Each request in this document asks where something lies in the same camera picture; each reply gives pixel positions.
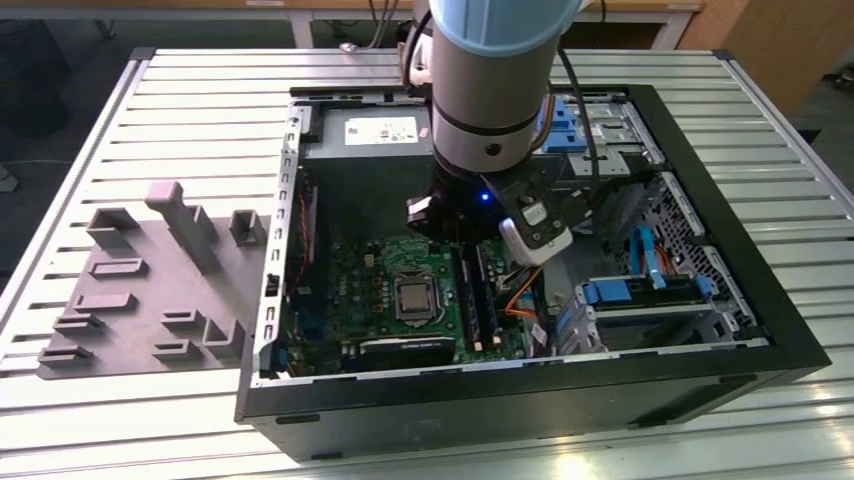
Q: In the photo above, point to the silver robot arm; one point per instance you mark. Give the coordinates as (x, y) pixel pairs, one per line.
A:
(487, 90)

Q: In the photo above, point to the black RAM slot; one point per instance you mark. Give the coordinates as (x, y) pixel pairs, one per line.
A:
(492, 300)
(483, 300)

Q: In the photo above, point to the CPU socket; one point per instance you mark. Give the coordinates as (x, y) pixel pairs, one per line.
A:
(416, 274)

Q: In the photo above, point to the grey power supply unit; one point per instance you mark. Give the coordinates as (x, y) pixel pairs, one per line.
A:
(360, 190)

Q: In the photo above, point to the silver CPU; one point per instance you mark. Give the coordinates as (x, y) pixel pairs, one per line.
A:
(415, 298)

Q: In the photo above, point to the green motherboard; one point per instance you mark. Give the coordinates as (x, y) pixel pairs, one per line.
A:
(353, 260)

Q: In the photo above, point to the blue drive bay latch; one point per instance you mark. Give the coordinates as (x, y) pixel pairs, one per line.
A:
(567, 142)
(563, 117)

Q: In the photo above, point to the metal drive cage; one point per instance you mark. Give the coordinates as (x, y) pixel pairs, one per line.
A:
(607, 165)

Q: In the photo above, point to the blue disk carrier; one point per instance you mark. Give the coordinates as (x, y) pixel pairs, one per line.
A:
(607, 292)

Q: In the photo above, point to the black graphics card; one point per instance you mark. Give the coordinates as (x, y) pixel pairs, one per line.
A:
(400, 352)

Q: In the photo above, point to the blue board connector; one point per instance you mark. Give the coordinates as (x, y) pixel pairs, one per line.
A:
(311, 327)

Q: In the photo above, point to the metal disk bay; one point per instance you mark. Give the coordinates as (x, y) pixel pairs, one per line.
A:
(654, 312)

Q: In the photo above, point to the black PC case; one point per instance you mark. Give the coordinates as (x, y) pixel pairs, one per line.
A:
(467, 420)

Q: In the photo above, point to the white-framed wooden workbench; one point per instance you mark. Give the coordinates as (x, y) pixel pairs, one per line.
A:
(640, 16)

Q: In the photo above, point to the wooden cabinet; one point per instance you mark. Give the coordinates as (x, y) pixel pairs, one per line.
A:
(787, 50)

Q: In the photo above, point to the grey parts rack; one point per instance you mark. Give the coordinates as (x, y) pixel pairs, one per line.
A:
(120, 350)

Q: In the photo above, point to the small dark wrist camera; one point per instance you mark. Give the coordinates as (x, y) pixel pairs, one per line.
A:
(421, 215)

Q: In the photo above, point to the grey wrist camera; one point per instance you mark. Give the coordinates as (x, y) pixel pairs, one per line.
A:
(540, 235)

